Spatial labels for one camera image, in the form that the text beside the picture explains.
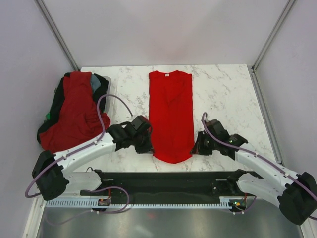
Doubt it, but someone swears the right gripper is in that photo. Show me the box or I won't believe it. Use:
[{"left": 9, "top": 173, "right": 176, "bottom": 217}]
[{"left": 190, "top": 130, "right": 218, "bottom": 155}]

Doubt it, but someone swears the bright red t shirt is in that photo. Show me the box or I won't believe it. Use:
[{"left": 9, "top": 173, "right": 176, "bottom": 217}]
[{"left": 149, "top": 70, "right": 195, "bottom": 164}]

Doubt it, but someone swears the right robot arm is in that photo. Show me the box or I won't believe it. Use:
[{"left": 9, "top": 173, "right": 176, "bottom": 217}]
[{"left": 192, "top": 114, "right": 317, "bottom": 225}]

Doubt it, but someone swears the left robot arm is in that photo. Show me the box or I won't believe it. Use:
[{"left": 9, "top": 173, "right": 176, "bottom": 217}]
[{"left": 31, "top": 116, "right": 153, "bottom": 201}]

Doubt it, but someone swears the black garment in pile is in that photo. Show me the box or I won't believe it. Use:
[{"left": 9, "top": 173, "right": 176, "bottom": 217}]
[{"left": 37, "top": 72, "right": 108, "bottom": 144}]

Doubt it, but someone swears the dark red t shirt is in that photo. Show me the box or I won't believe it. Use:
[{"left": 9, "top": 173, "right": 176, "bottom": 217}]
[{"left": 40, "top": 71, "right": 110, "bottom": 153}]

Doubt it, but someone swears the blue grey garment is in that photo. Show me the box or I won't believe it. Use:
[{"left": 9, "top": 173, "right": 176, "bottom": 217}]
[{"left": 90, "top": 74, "right": 101, "bottom": 93}]

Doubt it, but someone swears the aluminium rail front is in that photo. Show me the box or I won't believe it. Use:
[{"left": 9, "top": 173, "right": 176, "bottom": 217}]
[{"left": 34, "top": 177, "right": 307, "bottom": 199}]

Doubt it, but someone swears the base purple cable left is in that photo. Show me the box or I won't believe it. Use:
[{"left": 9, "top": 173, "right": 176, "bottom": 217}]
[{"left": 90, "top": 185, "right": 133, "bottom": 214}]

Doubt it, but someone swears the white cable duct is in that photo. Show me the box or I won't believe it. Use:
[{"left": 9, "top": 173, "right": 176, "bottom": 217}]
[{"left": 45, "top": 196, "right": 244, "bottom": 209}]

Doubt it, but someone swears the right aluminium frame post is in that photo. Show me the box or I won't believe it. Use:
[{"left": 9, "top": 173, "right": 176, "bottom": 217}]
[{"left": 250, "top": 0, "right": 297, "bottom": 74}]

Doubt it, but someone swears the aluminium frame post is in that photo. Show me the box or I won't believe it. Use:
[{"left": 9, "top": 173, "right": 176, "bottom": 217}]
[
  {"left": 250, "top": 0, "right": 297, "bottom": 74},
  {"left": 34, "top": 0, "right": 80, "bottom": 71}
]

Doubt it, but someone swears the left aluminium frame post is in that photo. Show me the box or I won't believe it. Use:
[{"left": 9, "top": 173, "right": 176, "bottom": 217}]
[{"left": 34, "top": 0, "right": 80, "bottom": 71}]

